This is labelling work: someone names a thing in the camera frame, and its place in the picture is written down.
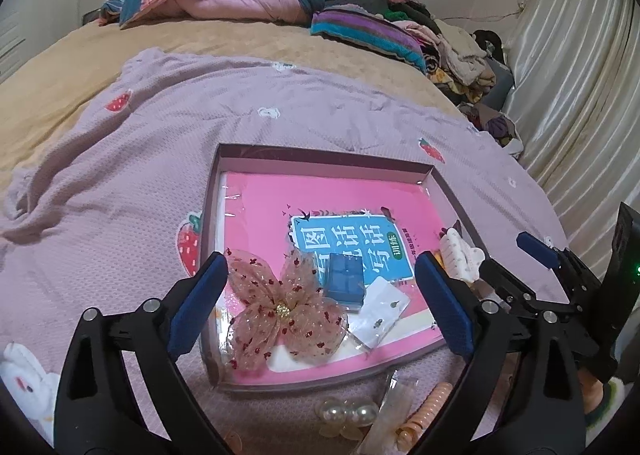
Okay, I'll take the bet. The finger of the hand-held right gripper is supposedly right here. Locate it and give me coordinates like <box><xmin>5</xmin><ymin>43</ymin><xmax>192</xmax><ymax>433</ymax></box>
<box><xmin>516</xmin><ymin>231</ymin><xmax>603</xmax><ymax>303</ymax></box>
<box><xmin>477</xmin><ymin>257</ymin><xmax>571</xmax><ymax>323</ymax></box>

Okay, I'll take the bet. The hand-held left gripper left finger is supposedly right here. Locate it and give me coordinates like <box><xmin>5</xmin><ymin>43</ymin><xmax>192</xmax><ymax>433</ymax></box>
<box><xmin>54</xmin><ymin>251</ymin><xmax>229</xmax><ymax>455</ymax></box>

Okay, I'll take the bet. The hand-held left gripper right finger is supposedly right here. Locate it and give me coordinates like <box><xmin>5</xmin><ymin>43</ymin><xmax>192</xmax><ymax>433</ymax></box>
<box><xmin>415</xmin><ymin>250</ymin><xmax>586</xmax><ymax>455</ymax></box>

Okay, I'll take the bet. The cream claw hair clip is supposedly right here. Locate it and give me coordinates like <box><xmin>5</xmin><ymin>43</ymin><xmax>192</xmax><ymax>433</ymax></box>
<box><xmin>439</xmin><ymin>227</ymin><xmax>486</xmax><ymax>283</ymax></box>

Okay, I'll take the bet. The white earring card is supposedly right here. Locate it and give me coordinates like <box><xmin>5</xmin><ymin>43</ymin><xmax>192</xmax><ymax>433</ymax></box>
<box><xmin>352</xmin><ymin>280</ymin><xmax>411</xmax><ymax>350</ymax></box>

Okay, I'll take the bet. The pink lace bow hair clip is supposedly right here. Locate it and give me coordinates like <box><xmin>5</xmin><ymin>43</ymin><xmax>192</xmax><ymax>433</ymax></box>
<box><xmin>225</xmin><ymin>247</ymin><xmax>349</xmax><ymax>371</ymax></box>

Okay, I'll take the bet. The small blue box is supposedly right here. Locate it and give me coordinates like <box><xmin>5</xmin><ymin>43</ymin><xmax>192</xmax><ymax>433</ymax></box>
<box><xmin>320</xmin><ymin>253</ymin><xmax>363</xmax><ymax>308</ymax></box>

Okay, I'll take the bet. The shallow brown cardboard box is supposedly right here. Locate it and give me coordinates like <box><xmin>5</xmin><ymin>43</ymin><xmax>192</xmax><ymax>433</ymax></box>
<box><xmin>200</xmin><ymin>144</ymin><xmax>488</xmax><ymax>393</ymax></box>

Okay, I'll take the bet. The person's right forearm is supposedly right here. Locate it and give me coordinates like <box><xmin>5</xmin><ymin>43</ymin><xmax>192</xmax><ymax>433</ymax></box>
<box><xmin>580</xmin><ymin>370</ymin><xmax>628</xmax><ymax>433</ymax></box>

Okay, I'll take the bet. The pink book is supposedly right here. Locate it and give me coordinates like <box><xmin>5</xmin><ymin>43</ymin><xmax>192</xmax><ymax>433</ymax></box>
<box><xmin>217</xmin><ymin>172</ymin><xmax>448</xmax><ymax>376</ymax></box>

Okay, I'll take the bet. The clear plastic bag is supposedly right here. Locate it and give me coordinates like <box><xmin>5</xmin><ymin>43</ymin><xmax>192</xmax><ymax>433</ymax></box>
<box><xmin>369</xmin><ymin>370</ymin><xmax>422</xmax><ymax>455</ymax></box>

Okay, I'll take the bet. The pearl hair clip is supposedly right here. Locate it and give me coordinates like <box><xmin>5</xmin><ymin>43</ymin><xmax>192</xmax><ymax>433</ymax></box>
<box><xmin>319</xmin><ymin>397</ymin><xmax>379</xmax><ymax>440</ymax></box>

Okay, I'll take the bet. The purple printed blanket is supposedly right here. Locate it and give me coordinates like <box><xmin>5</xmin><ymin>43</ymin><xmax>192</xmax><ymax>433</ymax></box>
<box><xmin>0</xmin><ymin>47</ymin><xmax>571</xmax><ymax>455</ymax></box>

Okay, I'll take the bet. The cream curtain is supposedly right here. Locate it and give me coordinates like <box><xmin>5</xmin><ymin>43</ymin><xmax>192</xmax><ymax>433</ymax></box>
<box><xmin>500</xmin><ymin>0</ymin><xmax>640</xmax><ymax>246</ymax></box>

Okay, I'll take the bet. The pile of clothes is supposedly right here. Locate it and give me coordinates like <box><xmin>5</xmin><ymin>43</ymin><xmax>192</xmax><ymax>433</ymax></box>
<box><xmin>387</xmin><ymin>0</ymin><xmax>523</xmax><ymax>158</ymax></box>

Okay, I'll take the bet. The tan bed sheet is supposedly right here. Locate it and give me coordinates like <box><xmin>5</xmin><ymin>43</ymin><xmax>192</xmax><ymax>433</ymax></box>
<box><xmin>0</xmin><ymin>17</ymin><xmax>466</xmax><ymax>176</ymax></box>

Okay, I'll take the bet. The striped folded blanket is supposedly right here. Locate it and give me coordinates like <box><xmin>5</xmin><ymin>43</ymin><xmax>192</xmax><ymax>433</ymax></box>
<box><xmin>310</xmin><ymin>7</ymin><xmax>428</xmax><ymax>73</ymax></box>

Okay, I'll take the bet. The white wardrobe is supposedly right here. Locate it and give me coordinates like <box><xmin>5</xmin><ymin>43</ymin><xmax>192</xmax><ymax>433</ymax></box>
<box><xmin>0</xmin><ymin>0</ymin><xmax>86</xmax><ymax>86</ymax></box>

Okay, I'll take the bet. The orange spiral hair tie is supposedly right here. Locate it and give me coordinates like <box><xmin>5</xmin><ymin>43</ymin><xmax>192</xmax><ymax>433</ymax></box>
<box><xmin>394</xmin><ymin>382</ymin><xmax>452</xmax><ymax>447</ymax></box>

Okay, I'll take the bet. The wall cable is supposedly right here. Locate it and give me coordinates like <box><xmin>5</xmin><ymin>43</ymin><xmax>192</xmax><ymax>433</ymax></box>
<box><xmin>442</xmin><ymin>0</ymin><xmax>531</xmax><ymax>23</ymax></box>

